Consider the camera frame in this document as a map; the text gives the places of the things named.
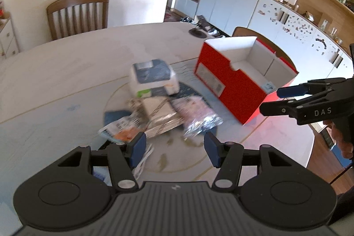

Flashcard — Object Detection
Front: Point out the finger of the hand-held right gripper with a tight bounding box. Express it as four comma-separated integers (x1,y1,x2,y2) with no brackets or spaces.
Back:
277,77,350,99
259,90,337,117

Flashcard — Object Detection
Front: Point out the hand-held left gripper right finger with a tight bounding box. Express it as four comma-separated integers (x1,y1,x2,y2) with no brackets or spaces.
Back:
204,131,298,192

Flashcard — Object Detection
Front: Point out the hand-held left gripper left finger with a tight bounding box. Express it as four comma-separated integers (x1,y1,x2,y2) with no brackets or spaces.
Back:
57,131,147,192

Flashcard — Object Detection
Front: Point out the white orange chicken snack packet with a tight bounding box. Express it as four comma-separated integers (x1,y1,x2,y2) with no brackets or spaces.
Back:
99,117,142,144

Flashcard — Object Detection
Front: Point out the red cardboard box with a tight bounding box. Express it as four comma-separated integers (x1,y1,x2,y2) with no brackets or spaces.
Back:
194,36,300,125

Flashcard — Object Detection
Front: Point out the pink silver snack packet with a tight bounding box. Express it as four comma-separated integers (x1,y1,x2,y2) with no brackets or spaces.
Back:
171,96,223,140

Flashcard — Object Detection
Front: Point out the white blue wet wipes pack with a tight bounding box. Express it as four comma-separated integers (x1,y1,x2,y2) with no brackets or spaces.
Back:
129,58,180,100

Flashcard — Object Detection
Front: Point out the white marble desktop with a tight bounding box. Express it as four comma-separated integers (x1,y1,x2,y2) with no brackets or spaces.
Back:
0,22,316,229

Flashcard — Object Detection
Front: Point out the person's right hand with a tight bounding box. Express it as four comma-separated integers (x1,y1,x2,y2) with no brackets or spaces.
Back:
331,120,354,161

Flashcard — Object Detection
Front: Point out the wooden slat-back chair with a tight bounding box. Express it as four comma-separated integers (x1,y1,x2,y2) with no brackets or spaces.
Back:
46,0,110,41
232,26,298,73

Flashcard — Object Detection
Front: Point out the blue plastic object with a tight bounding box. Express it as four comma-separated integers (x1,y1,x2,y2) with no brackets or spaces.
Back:
330,142,346,168

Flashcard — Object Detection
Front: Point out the white slipper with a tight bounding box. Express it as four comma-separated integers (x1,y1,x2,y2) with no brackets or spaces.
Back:
207,27,227,38

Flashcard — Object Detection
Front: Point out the black phone stand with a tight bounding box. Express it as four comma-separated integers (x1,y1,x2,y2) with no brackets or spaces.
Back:
189,15,212,38

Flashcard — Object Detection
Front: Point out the white cabinet unit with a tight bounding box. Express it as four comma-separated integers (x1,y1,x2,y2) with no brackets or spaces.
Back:
169,0,354,79

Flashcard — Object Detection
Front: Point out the patterned doormat rug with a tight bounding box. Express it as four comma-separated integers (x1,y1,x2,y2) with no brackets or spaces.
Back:
163,10,194,22

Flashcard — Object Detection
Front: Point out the white drawer unit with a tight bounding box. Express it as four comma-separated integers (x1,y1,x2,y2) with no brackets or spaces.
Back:
0,17,20,59

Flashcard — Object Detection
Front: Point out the black cable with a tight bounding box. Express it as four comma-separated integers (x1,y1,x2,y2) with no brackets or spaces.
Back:
332,160,354,184

